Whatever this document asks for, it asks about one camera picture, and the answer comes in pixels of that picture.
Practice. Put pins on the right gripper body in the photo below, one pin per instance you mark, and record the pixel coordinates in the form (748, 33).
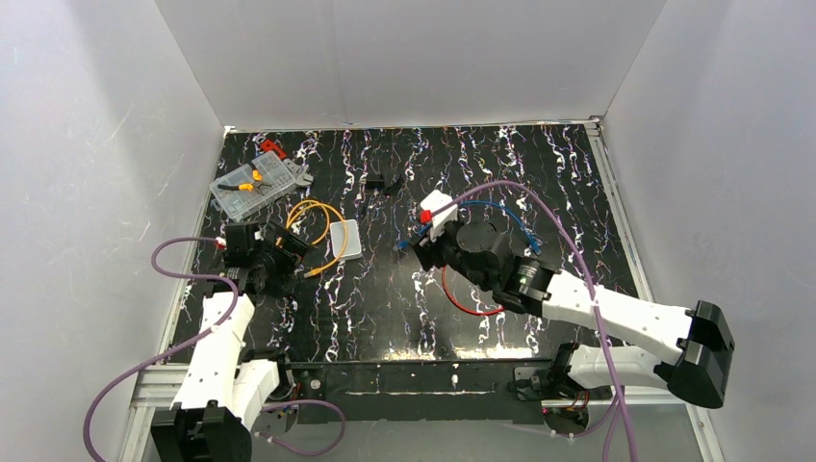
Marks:
(424, 248)

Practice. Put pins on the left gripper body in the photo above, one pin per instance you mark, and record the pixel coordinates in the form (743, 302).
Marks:
(280, 256)

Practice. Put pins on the white network switch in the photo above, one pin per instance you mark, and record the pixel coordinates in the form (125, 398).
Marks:
(345, 240)

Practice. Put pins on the black adapter with cable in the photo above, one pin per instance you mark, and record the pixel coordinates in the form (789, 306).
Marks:
(386, 183)

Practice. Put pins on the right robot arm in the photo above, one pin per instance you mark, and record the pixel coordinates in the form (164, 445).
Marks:
(685, 351)

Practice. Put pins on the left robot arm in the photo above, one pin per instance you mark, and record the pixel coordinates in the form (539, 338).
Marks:
(221, 394)

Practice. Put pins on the clear plastic parts box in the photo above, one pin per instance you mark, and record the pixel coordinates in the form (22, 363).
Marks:
(240, 205)

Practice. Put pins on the grey red adjustable wrench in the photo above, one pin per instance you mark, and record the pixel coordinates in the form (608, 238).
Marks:
(302, 176)

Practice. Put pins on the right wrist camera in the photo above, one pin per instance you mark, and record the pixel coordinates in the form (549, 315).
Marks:
(435, 211)

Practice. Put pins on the yellow handled pliers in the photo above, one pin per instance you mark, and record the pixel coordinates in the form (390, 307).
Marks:
(256, 185)

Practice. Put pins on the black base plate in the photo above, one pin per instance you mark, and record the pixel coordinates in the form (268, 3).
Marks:
(423, 390)

